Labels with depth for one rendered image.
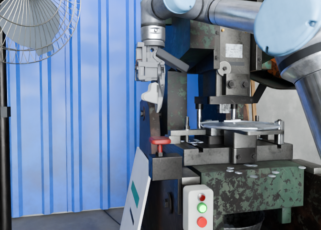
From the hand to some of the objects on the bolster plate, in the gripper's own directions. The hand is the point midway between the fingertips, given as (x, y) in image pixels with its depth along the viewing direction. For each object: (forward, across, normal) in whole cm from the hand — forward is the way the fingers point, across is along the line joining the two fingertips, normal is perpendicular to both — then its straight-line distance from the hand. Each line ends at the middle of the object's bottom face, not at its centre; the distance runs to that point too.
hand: (159, 108), depth 86 cm
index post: (+15, -10, +51) cm, 54 cm away
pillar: (+12, -29, +25) cm, 40 cm away
